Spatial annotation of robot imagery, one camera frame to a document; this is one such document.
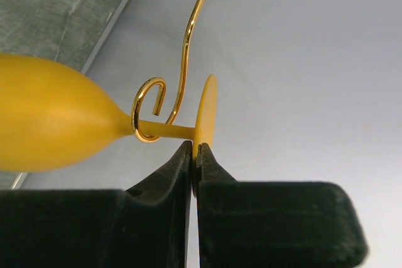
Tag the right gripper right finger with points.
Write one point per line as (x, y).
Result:
(273, 224)

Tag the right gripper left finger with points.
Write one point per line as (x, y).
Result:
(143, 226)

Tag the orange plastic wine glass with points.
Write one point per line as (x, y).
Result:
(53, 116)

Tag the gold wire wine glass rack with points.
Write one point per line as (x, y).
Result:
(182, 61)

